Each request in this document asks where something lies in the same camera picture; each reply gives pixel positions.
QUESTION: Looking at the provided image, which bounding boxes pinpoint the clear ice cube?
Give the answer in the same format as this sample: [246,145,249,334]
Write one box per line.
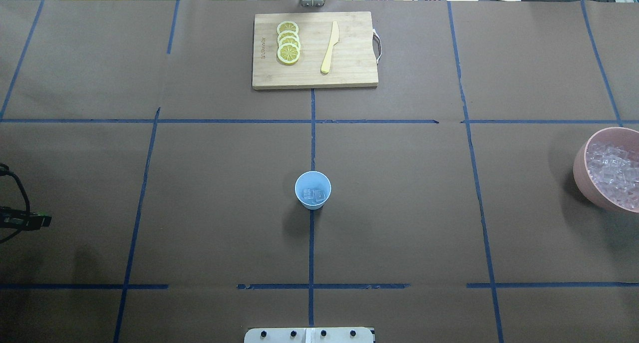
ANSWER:
[313,190,326,204]
[302,188,315,204]

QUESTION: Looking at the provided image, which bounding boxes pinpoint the light blue cup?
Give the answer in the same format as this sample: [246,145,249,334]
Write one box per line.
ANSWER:
[294,171,332,210]

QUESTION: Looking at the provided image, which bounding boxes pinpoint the clear ice cubes pile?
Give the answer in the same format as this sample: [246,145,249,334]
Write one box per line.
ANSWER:
[586,141,639,209]

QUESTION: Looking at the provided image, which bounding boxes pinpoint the lemon slice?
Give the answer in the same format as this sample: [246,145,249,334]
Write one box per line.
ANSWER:
[278,30,301,46]
[277,20,300,34]
[277,51,301,65]
[278,43,301,53]

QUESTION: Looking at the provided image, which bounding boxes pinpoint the white mounting pillar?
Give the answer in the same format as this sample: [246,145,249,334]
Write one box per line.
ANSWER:
[244,327,376,343]

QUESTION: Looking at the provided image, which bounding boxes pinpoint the yellow plastic knife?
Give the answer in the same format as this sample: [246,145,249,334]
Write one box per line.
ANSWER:
[320,20,340,75]

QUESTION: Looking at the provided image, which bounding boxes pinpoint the wooden cutting board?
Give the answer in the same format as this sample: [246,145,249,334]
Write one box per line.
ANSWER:
[253,11,379,90]

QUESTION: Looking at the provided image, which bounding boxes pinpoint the pink bowl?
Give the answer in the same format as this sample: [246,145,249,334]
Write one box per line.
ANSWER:
[573,127,639,213]

